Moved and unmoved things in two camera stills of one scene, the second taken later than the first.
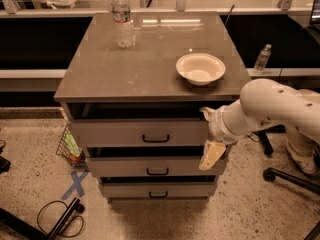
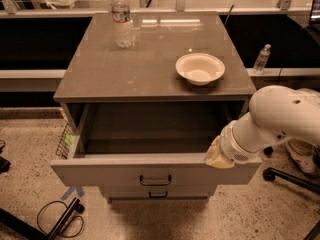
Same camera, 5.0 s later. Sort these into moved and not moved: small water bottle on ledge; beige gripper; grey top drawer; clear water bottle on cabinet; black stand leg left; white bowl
Moved: beige gripper; grey top drawer
Not moved: white bowl; small water bottle on ledge; clear water bottle on cabinet; black stand leg left
